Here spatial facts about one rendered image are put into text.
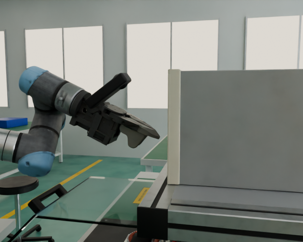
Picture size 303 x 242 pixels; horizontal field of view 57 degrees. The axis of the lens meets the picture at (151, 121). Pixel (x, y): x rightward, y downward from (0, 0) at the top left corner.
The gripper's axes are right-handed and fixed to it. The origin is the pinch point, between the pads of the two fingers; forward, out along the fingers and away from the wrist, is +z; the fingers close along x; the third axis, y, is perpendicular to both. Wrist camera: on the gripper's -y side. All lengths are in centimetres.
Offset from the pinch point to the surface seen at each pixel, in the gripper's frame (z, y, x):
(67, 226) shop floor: -60, 159, -174
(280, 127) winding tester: 19.8, -13.0, 14.3
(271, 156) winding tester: 20.8, -8.1, 14.3
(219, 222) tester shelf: 16.0, 1.8, 25.5
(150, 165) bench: -11, 60, -157
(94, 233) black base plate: -8, 50, -28
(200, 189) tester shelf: 12.9, 2.0, 15.8
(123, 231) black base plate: 1, 46, -32
